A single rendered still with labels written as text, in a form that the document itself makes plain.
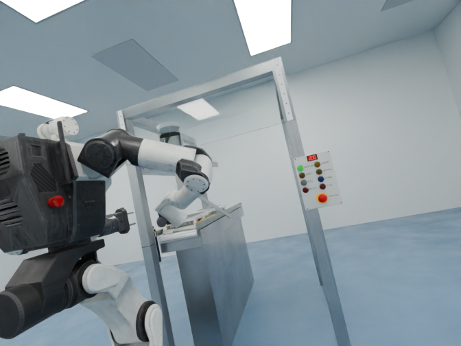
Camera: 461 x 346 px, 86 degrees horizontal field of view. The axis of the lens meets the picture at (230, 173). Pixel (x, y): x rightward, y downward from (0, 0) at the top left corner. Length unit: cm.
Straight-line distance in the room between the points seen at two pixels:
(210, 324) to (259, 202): 318
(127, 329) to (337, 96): 457
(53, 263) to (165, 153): 42
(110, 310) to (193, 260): 75
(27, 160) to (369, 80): 491
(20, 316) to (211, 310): 118
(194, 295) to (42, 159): 127
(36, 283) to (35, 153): 34
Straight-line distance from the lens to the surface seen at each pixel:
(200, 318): 184
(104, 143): 76
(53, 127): 101
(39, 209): 80
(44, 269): 86
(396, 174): 497
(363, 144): 485
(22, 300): 83
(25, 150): 82
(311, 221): 132
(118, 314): 109
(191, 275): 175
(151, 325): 114
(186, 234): 155
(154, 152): 78
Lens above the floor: 101
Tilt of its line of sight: 4 degrees up
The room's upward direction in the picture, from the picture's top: 12 degrees counter-clockwise
